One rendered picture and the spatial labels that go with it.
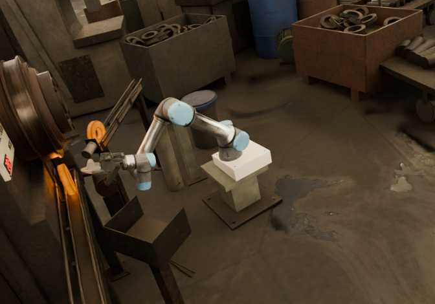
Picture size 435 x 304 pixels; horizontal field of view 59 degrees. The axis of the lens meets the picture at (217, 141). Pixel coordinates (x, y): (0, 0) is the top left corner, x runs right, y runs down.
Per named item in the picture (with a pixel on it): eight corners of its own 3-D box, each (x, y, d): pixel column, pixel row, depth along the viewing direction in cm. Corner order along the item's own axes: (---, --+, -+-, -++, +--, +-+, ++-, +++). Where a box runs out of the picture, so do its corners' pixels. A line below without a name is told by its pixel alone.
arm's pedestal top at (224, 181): (241, 151, 267) (239, 145, 265) (268, 169, 241) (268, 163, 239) (201, 171, 255) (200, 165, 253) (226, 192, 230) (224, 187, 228)
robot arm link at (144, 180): (146, 182, 212) (145, 163, 209) (153, 189, 203) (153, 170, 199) (132, 184, 208) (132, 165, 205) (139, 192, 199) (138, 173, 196)
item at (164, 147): (171, 194, 284) (151, 134, 259) (166, 185, 294) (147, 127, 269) (186, 187, 288) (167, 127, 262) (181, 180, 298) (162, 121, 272)
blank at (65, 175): (59, 178, 176) (66, 175, 177) (55, 160, 187) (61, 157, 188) (71, 202, 185) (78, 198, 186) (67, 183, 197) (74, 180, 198)
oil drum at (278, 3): (270, 63, 475) (259, -12, 431) (248, 54, 525) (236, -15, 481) (311, 48, 491) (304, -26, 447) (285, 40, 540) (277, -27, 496)
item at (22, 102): (51, 180, 159) (-4, 76, 136) (48, 137, 198) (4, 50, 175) (66, 174, 161) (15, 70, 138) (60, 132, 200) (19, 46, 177)
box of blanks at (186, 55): (167, 116, 405) (145, 44, 367) (132, 99, 467) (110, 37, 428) (239, 78, 453) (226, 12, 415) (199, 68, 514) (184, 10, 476)
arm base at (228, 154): (235, 146, 251) (232, 132, 247) (246, 154, 238) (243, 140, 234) (215, 156, 247) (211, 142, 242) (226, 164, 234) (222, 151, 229)
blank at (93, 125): (99, 150, 237) (104, 149, 236) (85, 141, 223) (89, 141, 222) (103, 127, 243) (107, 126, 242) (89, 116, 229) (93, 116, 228)
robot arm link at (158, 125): (160, 90, 212) (121, 169, 214) (167, 94, 203) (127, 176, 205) (177, 99, 218) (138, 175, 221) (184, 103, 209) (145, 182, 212)
